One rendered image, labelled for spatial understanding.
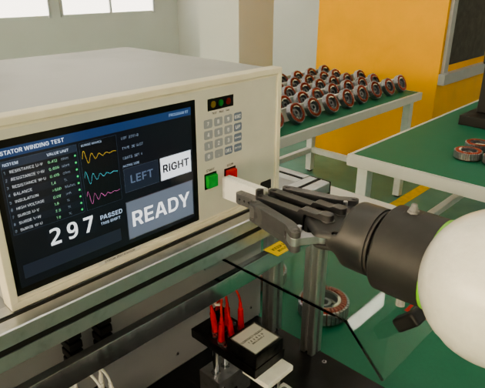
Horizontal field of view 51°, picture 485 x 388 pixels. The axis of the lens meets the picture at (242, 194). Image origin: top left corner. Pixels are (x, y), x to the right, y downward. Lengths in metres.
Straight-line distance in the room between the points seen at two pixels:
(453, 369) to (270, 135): 0.59
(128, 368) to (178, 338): 0.11
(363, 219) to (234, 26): 4.04
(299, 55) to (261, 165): 6.30
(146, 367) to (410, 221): 0.59
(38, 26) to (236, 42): 3.63
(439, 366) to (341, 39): 3.61
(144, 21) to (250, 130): 7.65
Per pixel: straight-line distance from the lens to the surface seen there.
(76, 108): 0.56
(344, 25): 4.42
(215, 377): 0.90
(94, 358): 0.64
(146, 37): 8.39
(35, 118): 0.54
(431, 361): 1.11
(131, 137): 0.60
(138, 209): 0.63
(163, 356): 0.97
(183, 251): 0.67
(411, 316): 0.67
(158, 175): 0.64
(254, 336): 0.83
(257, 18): 4.64
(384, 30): 4.24
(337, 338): 1.11
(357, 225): 0.53
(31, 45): 7.46
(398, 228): 0.51
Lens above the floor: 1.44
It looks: 23 degrees down
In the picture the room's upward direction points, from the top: straight up
